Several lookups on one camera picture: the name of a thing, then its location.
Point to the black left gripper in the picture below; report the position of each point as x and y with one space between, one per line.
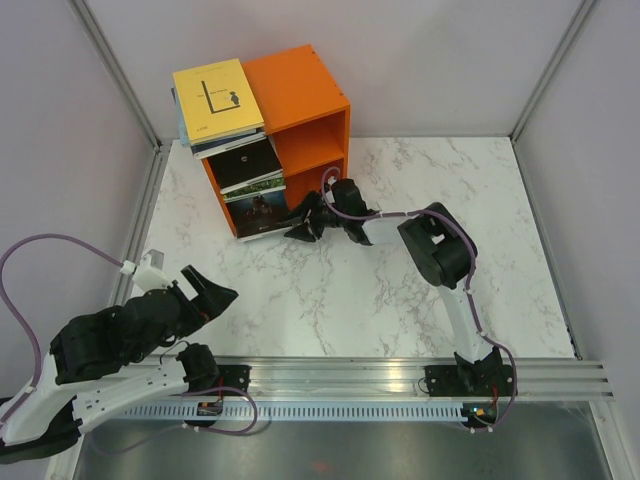
209 303

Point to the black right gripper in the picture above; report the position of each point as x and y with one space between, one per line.
310 231

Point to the green Alice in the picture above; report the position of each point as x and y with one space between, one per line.
226 200

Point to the dark night scene book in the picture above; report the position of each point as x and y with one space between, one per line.
259 215

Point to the grey Great Gatsby book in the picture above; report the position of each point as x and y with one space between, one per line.
275 181

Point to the teal blue ocean book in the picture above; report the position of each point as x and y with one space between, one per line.
260 237

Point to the black book with gold lines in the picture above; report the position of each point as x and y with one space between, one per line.
244 166

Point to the yellow Little Prince book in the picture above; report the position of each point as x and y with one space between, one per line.
216 101

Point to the dark blue Robinson Crusoe book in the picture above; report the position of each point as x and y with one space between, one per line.
215 147

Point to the light blue paperback book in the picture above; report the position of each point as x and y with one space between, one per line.
182 130

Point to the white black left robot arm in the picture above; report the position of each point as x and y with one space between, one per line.
73 392

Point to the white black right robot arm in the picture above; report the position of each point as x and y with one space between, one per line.
441 250

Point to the orange wooden shelf box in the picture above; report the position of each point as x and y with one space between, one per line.
307 119

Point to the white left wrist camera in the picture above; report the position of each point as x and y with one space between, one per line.
147 270

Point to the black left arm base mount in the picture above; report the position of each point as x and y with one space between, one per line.
229 380

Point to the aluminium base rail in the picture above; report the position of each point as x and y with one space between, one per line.
407 378

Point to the white slotted cable duct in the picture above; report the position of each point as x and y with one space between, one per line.
300 411

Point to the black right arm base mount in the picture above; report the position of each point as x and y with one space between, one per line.
451 381

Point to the aluminium left frame post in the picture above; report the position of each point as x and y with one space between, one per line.
100 43

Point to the aluminium frame post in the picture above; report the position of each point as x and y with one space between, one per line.
100 43
561 52

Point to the aluminium right frame post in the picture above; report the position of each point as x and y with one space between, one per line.
561 52

